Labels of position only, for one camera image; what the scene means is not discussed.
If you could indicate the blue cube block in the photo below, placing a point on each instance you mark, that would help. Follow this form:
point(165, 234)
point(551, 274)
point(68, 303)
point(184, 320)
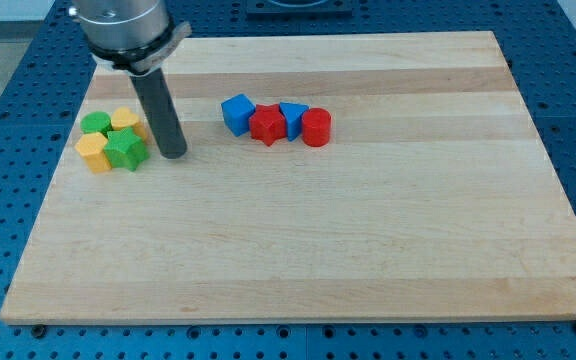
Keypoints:
point(236, 113)

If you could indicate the wooden board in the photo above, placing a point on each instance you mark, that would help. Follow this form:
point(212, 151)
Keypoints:
point(434, 200)

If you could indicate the red star block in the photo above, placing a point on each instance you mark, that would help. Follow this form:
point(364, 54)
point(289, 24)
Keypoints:
point(268, 124)

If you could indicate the yellow heart block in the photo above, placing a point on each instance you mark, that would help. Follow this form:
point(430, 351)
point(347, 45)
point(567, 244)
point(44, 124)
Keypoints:
point(124, 117)

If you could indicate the green cylinder block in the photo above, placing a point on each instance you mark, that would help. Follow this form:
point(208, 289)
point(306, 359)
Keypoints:
point(96, 122)

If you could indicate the yellow pentagon block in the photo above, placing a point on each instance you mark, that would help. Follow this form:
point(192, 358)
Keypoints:
point(90, 148)

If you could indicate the blue triangle block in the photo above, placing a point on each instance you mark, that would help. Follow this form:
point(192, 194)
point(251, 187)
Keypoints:
point(293, 112)

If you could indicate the red cylinder block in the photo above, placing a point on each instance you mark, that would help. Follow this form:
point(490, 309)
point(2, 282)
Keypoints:
point(316, 127)

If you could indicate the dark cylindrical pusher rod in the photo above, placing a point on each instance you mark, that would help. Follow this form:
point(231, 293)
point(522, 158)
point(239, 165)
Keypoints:
point(156, 101)

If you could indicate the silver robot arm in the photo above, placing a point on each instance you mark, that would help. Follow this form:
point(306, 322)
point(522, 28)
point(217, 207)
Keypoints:
point(131, 36)

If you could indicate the green star block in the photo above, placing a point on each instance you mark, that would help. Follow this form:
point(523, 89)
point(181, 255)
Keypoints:
point(125, 149)

